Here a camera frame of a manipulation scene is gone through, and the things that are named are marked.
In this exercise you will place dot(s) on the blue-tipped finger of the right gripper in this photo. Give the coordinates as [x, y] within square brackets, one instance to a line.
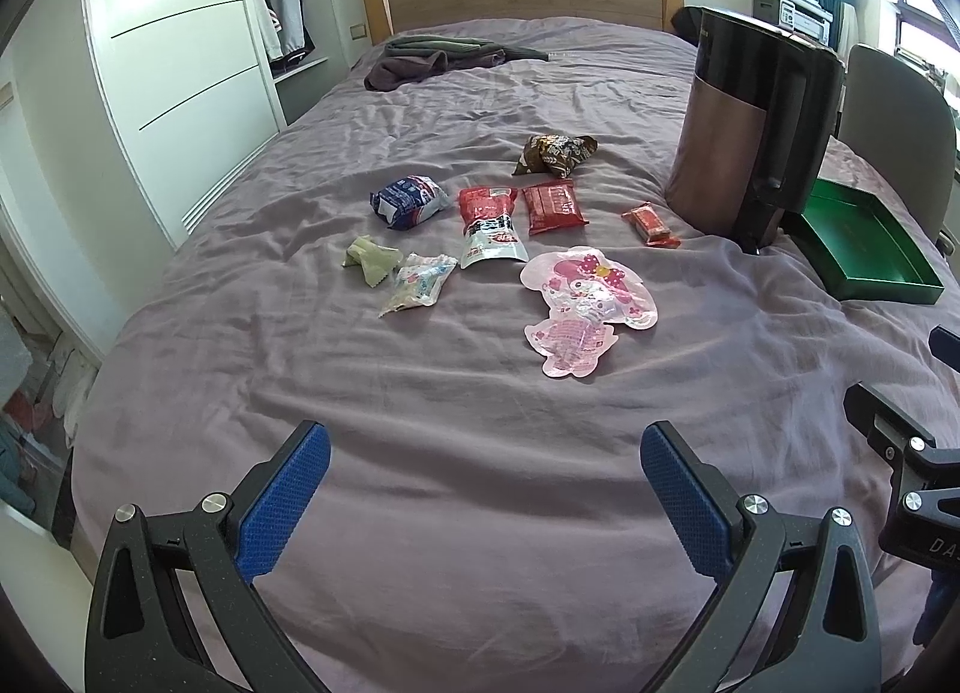
[945, 346]

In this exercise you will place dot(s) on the purple bed sheet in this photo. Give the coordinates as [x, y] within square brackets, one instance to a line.
[485, 527]

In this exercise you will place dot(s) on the grey printer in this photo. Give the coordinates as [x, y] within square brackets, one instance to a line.
[806, 18]

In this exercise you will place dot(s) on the blue white snack bag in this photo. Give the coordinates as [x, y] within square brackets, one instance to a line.
[408, 201]

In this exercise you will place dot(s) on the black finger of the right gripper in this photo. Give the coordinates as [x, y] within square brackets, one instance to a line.
[910, 451]

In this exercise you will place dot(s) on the pastel candy packet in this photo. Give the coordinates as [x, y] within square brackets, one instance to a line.
[418, 282]

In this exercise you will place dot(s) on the pink cartoon character pouch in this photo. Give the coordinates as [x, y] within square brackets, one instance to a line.
[588, 297]

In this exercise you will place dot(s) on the crumpled dark clothes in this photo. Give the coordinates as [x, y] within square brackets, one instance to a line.
[416, 58]

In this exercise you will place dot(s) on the small orange-red snack bar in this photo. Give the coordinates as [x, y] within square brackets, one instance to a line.
[649, 225]

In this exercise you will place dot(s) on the white wardrobe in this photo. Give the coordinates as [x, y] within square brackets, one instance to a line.
[190, 94]

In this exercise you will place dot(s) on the red snack packet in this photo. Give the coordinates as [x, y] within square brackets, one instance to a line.
[552, 206]

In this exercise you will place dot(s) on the green tray box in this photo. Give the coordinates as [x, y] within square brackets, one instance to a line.
[859, 250]

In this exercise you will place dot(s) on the grey chair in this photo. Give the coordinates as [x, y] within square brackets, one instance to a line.
[898, 121]

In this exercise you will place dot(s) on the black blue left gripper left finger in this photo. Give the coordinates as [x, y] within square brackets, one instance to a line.
[140, 635]

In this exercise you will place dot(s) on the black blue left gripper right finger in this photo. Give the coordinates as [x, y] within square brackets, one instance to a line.
[826, 635]

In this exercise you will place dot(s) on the black backpack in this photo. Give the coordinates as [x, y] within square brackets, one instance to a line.
[686, 23]

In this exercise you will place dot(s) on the brown chocolate snack bag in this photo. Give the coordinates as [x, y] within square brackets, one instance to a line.
[554, 154]

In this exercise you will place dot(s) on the green small snack packet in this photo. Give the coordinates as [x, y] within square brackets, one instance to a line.
[375, 261]

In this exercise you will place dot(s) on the black copper electric kettle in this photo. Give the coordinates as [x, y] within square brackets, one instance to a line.
[759, 115]

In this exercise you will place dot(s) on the red white snack pouch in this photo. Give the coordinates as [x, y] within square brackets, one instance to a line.
[488, 226]

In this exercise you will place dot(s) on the hanging clothes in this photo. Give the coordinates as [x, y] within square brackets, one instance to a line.
[285, 36]

